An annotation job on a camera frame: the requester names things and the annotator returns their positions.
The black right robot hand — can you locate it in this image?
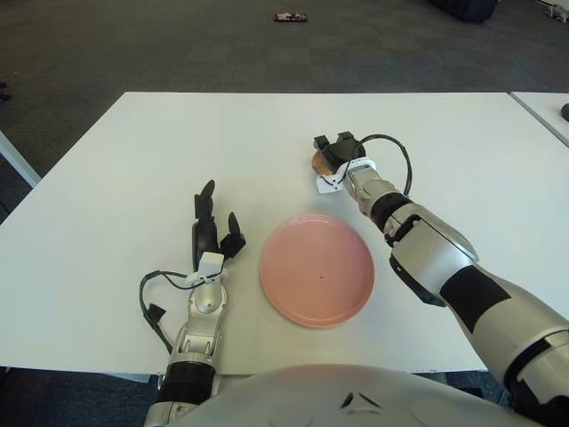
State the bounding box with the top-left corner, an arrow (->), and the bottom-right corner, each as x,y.
312,130 -> 367,195

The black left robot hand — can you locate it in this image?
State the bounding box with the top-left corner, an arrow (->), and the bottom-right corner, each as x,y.
190,179 -> 248,279

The red yellow apple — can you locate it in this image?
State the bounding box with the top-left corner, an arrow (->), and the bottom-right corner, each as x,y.
310,150 -> 333,175

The pink round plate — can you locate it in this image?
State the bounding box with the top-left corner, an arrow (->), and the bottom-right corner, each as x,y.
259,213 -> 376,329

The silver robot torso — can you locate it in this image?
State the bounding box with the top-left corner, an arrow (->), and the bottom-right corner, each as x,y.
175,362 -> 550,427

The dark blue bulky object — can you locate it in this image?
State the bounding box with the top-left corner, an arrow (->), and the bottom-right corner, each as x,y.
429,0 -> 497,22

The white neighbouring table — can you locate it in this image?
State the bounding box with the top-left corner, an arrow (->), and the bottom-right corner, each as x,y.
0,131 -> 42,190
509,91 -> 569,148

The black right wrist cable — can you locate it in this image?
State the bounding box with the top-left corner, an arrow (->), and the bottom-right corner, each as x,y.
359,134 -> 413,196

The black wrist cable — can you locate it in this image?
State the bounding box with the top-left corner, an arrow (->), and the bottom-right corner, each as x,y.
359,134 -> 413,196
139,269 -> 210,355

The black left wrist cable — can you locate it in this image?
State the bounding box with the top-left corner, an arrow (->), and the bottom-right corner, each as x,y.
139,269 -> 210,355

